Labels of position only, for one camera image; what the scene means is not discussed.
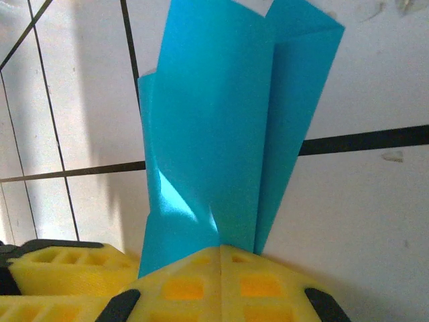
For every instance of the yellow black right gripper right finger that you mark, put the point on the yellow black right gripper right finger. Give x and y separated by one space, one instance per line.
264 295

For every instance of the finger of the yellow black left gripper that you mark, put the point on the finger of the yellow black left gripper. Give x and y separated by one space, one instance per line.
43 310
73 275

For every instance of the blue square paper sheet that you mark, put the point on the blue square paper sheet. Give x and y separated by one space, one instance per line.
218 117

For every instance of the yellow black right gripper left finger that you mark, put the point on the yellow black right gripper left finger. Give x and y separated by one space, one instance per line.
174 295

